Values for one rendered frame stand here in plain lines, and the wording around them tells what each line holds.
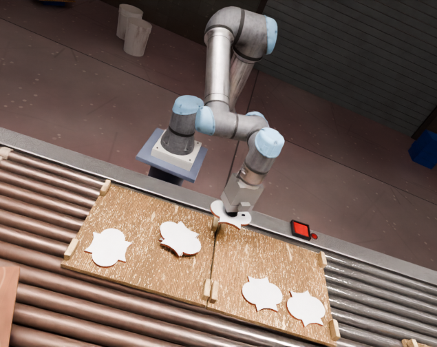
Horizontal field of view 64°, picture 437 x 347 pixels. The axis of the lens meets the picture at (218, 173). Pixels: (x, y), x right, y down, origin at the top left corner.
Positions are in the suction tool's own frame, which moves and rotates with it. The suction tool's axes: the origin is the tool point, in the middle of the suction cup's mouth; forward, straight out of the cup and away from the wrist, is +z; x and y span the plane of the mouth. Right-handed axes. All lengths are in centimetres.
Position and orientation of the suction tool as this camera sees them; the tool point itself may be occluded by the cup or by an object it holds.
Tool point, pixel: (230, 214)
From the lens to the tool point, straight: 111.4
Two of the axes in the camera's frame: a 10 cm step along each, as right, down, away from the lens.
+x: -3.3, -6.8, 6.6
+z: -3.4, 7.4, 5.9
